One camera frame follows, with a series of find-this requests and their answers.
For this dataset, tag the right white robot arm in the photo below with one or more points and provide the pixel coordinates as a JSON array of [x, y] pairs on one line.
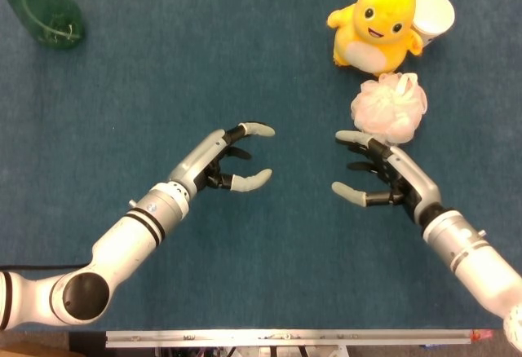
[[473, 259]]

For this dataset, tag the pink mesh bath sponge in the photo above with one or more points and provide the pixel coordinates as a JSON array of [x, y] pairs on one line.
[[387, 108]]

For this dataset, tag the orange clip on rail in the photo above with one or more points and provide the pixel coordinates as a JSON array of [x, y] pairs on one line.
[[480, 335]]

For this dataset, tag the teal felt table mat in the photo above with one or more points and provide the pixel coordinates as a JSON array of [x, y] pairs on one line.
[[285, 251]]

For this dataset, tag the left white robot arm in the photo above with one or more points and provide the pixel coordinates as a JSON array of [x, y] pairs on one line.
[[106, 259]]

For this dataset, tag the aluminium table edge rail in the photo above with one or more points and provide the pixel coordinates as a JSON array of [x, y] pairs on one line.
[[285, 337]]

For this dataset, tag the yellow duck plush toy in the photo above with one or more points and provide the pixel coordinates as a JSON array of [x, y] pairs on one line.
[[377, 27]]

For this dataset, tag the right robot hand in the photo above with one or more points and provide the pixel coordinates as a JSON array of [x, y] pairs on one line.
[[401, 177]]

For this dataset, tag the white paper cup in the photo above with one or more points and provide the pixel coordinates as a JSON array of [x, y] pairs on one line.
[[433, 14]]

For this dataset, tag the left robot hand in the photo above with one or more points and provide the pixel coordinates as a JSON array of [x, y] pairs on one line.
[[216, 161]]

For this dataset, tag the green glass bottle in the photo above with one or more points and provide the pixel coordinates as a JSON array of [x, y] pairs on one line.
[[45, 10]]

